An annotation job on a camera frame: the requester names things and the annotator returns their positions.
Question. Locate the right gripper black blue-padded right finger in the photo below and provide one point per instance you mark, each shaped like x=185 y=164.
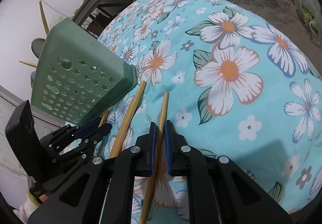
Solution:
x=218 y=190

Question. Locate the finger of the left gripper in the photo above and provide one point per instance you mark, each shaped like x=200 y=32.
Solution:
x=82 y=131
x=97 y=135

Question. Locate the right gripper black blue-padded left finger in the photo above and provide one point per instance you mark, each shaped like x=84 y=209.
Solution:
x=101 y=192

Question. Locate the steel spoon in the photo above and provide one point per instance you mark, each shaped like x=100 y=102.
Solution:
x=36 y=46

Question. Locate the long wooden chopstick front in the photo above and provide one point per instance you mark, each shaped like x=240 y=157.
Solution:
x=43 y=18

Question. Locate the hand holding left gripper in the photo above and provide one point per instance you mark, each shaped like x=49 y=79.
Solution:
x=44 y=197

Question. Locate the green perforated utensil holder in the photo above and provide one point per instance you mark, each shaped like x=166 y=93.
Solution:
x=77 y=77

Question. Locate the floral turquoise tablecloth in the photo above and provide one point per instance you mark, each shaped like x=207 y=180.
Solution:
x=237 y=86

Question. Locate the green yellow package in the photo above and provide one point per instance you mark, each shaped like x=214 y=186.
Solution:
x=310 y=13

